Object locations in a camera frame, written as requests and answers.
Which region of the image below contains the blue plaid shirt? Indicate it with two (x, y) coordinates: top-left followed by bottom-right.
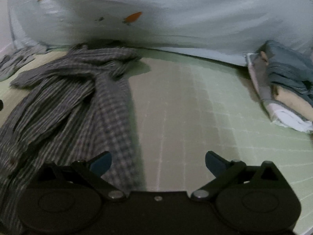
(0, 43), (150, 235)

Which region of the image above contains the grey-blue folded garment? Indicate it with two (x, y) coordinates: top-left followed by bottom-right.
(254, 40), (313, 96)

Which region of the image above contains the grey crumpled garment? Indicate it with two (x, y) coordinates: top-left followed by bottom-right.
(0, 44), (48, 82)

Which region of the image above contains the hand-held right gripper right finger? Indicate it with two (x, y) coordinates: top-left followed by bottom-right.
(190, 151), (285, 202)

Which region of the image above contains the beige folded garment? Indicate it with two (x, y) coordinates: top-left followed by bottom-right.
(259, 51), (313, 122)

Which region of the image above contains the stack of folded clothes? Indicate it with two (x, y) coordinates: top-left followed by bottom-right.
(246, 53), (313, 134)

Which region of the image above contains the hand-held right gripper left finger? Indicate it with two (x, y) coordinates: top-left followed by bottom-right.
(37, 151), (128, 202)

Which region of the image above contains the light printed blanket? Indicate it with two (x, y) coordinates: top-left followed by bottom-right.
(7, 0), (313, 67)

